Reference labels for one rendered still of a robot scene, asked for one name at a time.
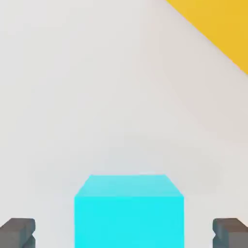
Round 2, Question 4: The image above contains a large yellow box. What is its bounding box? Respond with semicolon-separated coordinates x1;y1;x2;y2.
165;0;248;76

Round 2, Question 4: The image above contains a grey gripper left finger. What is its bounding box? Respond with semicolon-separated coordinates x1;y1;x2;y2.
0;217;36;248

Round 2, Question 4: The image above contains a small cyan cube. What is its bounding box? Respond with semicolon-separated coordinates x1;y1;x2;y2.
74;174;185;248

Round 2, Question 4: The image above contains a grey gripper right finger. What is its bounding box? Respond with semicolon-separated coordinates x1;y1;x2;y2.
212;217;248;248

